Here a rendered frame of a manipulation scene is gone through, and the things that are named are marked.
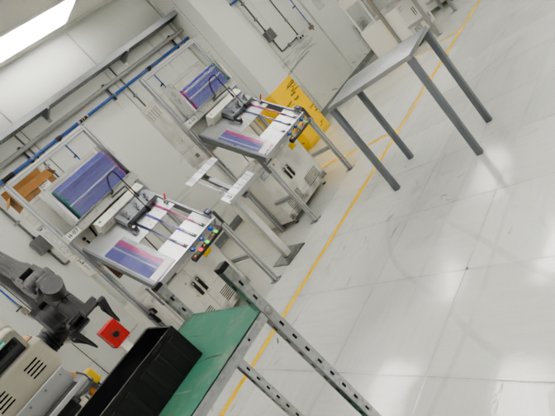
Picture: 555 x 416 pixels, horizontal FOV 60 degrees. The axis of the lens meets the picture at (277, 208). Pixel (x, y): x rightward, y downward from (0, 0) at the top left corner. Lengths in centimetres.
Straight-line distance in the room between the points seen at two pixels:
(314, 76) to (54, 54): 380
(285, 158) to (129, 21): 291
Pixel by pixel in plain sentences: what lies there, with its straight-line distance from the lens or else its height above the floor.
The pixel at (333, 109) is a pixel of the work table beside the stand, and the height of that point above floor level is 77.
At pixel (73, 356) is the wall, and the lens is 526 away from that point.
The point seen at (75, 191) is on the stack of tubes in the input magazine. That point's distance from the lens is 387.
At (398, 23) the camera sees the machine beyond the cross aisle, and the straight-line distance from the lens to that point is 711.
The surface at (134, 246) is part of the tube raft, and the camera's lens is 369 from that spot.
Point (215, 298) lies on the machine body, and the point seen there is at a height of 22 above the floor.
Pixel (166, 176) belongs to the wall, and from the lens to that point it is 585.
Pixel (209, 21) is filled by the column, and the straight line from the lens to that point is 643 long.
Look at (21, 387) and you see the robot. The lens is 179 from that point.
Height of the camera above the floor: 141
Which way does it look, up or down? 15 degrees down
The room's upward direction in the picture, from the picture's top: 43 degrees counter-clockwise
